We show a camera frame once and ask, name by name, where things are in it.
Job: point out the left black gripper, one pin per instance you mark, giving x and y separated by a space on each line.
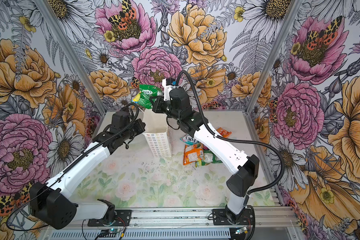
141 126

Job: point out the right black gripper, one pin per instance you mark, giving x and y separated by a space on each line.
157 106

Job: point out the orange snack packet front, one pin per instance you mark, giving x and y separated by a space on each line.
193 153

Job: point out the orange snack packet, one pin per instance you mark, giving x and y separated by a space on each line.
224 133
193 153

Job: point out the green snack packet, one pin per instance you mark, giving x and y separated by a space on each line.
208 158
146 92

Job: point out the white paper bag with cartoon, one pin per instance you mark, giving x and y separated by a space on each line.
157 134

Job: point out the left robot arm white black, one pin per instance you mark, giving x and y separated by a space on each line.
50 202

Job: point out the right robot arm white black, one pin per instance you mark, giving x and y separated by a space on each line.
244 169

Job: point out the teal Fox's candy packet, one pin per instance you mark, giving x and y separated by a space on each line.
188 140

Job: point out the orange snack packet back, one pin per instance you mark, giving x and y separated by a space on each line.
224 133

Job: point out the left green circuit board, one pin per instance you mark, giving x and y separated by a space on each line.
112 233

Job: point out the green circuit board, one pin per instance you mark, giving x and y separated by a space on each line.
240 231
112 233

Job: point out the right green circuit board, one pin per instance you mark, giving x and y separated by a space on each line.
240 231

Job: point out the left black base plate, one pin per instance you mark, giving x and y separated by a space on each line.
119 218

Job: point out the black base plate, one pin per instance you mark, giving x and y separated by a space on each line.
119 218
224 217

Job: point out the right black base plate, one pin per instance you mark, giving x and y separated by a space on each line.
224 217

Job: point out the white vented cable duct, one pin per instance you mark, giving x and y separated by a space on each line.
148 234

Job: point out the aluminium front rail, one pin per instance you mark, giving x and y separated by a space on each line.
149 218

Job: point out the left aluminium frame post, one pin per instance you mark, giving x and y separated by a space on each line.
64 42

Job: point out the aluminium frame post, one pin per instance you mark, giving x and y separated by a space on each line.
64 42
279 40

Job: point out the right aluminium frame post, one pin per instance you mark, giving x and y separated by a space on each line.
279 40

